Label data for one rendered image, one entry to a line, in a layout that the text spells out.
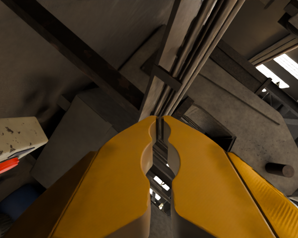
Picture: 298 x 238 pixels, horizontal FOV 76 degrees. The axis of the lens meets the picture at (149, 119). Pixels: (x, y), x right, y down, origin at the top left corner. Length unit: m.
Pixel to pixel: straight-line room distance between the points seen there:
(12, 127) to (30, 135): 0.03
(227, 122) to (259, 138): 0.39
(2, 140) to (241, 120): 2.22
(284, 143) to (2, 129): 2.51
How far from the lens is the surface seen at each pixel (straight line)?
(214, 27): 0.25
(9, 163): 0.35
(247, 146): 2.35
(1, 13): 1.02
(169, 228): 3.35
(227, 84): 2.33
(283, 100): 8.97
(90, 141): 1.65
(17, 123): 0.34
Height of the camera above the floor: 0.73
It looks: 3 degrees down
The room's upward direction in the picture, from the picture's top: 131 degrees clockwise
